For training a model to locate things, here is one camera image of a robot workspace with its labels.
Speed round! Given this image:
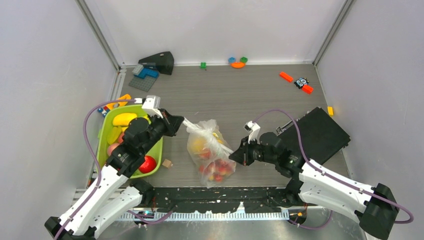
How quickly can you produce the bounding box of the black box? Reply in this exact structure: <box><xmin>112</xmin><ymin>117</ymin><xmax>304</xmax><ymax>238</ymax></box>
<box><xmin>276</xmin><ymin>107</ymin><xmax>351</xmax><ymax>165</ymax></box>

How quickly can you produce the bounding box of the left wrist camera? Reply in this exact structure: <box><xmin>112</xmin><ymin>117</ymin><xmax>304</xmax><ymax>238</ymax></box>
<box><xmin>134</xmin><ymin>95</ymin><xmax>164</xmax><ymax>119</ymax></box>

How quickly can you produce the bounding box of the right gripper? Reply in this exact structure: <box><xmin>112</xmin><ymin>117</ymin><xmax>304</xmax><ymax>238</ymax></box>
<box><xmin>229</xmin><ymin>135</ymin><xmax>278</xmax><ymax>166</ymax></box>

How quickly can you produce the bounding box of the orange yellow toy tool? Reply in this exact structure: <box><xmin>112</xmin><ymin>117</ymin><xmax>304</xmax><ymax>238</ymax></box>
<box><xmin>97</xmin><ymin>94</ymin><xmax>132</xmax><ymax>117</ymax></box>

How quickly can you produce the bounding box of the purple cable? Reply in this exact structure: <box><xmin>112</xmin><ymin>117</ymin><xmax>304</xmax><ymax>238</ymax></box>
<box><xmin>52</xmin><ymin>98</ymin><xmax>143</xmax><ymax>240</ymax></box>
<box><xmin>253</xmin><ymin>108</ymin><xmax>415</xmax><ymax>224</ymax></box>

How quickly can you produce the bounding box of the grey toy baseplate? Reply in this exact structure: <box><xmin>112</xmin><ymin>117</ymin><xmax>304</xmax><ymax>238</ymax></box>
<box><xmin>128</xmin><ymin>76</ymin><xmax>157</xmax><ymax>92</ymax></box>

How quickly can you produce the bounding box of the small wooden cube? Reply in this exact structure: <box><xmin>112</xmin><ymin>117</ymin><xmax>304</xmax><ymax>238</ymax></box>
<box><xmin>162</xmin><ymin>159</ymin><xmax>173</xmax><ymax>169</ymax></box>

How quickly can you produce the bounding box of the yellow fake starfruit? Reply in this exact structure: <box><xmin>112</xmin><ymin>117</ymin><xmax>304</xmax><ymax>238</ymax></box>
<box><xmin>106</xmin><ymin>126</ymin><xmax>122</xmax><ymax>145</ymax></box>

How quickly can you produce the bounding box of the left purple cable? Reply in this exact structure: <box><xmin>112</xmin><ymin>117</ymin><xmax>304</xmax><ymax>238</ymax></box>
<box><xmin>52</xmin><ymin>98</ymin><xmax>143</xmax><ymax>240</ymax></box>

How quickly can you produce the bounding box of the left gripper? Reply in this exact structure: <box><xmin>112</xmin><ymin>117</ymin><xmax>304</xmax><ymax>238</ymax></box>
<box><xmin>139</xmin><ymin>108</ymin><xmax>183</xmax><ymax>155</ymax></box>

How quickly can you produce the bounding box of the green plastic tray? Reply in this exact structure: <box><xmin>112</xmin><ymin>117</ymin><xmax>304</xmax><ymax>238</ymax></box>
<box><xmin>96</xmin><ymin>104</ymin><xmax>163</xmax><ymax>179</ymax></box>

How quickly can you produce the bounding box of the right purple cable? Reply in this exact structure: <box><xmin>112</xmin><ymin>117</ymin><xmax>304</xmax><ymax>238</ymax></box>
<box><xmin>253</xmin><ymin>108</ymin><xmax>415</xmax><ymax>224</ymax></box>

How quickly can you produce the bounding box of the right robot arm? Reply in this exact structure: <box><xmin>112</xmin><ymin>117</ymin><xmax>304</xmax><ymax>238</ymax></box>
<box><xmin>229</xmin><ymin>132</ymin><xmax>399</xmax><ymax>240</ymax></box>

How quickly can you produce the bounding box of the orange toy bar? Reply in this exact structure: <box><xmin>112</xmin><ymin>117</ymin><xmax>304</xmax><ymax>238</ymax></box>
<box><xmin>279</xmin><ymin>71</ymin><xmax>294</xmax><ymax>83</ymax></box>

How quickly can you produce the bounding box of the red toy brick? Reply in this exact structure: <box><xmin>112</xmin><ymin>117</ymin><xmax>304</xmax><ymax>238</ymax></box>
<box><xmin>301</xmin><ymin>85</ymin><xmax>314</xmax><ymax>95</ymax></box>

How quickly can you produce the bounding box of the yellow toy block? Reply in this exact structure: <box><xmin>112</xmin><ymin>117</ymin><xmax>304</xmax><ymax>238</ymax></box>
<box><xmin>327</xmin><ymin>106</ymin><xmax>334</xmax><ymax>117</ymax></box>

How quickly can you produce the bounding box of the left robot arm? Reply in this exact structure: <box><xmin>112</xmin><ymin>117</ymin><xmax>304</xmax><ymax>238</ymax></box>
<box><xmin>44</xmin><ymin>108</ymin><xmax>185</xmax><ymax>240</ymax></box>

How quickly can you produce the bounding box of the grey small toy brick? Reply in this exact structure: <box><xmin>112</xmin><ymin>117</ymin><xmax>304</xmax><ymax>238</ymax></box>
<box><xmin>132</xmin><ymin>64</ymin><xmax>144</xmax><ymax>76</ymax></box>

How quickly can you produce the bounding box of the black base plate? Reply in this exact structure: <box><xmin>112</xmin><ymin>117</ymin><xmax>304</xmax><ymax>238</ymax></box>
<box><xmin>138</xmin><ymin>186</ymin><xmax>306</xmax><ymax>214</ymax></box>

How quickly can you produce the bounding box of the red fake lychee bunch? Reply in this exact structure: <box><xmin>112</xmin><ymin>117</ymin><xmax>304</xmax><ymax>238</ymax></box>
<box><xmin>197</xmin><ymin>153</ymin><xmax>237</xmax><ymax>186</ymax></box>

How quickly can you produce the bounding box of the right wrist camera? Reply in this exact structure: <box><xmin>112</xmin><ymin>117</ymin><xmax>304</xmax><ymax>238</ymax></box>
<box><xmin>244</xmin><ymin>121</ymin><xmax>261</xmax><ymax>144</ymax></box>

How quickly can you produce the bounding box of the red fake apple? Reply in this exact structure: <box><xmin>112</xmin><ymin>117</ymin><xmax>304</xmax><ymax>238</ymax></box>
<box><xmin>138</xmin><ymin>155</ymin><xmax>157</xmax><ymax>174</ymax></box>

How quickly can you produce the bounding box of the black wedge block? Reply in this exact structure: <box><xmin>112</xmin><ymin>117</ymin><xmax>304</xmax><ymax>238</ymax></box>
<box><xmin>138</xmin><ymin>51</ymin><xmax>175</xmax><ymax>76</ymax></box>

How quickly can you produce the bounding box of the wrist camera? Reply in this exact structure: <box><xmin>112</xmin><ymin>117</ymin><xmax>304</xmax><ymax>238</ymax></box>
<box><xmin>244</xmin><ymin>121</ymin><xmax>261</xmax><ymax>144</ymax></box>
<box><xmin>134</xmin><ymin>95</ymin><xmax>164</xmax><ymax>119</ymax></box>

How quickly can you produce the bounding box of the clear printed plastic bag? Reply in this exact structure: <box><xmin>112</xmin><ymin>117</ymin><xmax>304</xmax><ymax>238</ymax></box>
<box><xmin>183</xmin><ymin>119</ymin><xmax>237</xmax><ymax>188</ymax></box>

